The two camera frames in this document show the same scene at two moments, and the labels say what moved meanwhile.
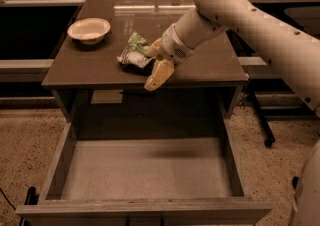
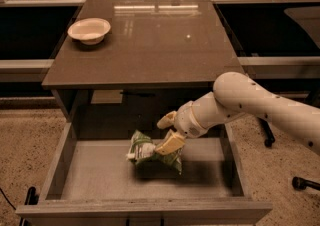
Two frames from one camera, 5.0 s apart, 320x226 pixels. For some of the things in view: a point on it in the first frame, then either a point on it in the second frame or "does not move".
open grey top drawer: (190, 181) does not move
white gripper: (172, 47) to (185, 120)
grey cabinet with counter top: (108, 100) does not move
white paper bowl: (89, 31) does not move
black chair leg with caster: (262, 119) does not move
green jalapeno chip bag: (136, 51) to (149, 163)
